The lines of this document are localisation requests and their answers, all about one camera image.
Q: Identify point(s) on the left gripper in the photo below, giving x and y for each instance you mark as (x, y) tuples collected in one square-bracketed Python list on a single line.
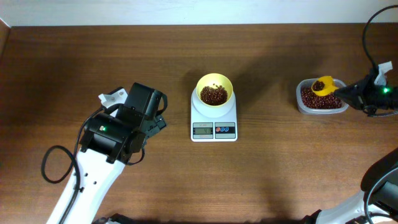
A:
[(158, 123)]

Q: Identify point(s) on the red beans in bowl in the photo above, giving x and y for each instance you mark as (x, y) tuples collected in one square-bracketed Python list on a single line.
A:
[(214, 95)]

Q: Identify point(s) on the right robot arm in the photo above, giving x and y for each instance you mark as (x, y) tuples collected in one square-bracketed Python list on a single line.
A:
[(377, 200)]

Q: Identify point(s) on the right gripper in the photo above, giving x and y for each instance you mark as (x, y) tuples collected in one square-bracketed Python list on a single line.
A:
[(366, 94)]

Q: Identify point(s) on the white digital kitchen scale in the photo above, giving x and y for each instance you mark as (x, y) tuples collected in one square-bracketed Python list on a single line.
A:
[(213, 123)]

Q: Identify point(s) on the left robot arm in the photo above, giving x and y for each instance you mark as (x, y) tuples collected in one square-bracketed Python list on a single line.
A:
[(105, 144)]

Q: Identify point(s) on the red beans in container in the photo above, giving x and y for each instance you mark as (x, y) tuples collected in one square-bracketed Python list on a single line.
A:
[(313, 101)]

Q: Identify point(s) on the red beans in scoop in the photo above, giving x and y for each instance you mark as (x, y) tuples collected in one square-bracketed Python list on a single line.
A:
[(318, 86)]

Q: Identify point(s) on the clear plastic container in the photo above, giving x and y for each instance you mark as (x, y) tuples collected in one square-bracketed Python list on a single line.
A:
[(306, 110)]

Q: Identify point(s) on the yellow plastic bowl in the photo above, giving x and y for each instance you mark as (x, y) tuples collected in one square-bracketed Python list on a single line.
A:
[(210, 80)]

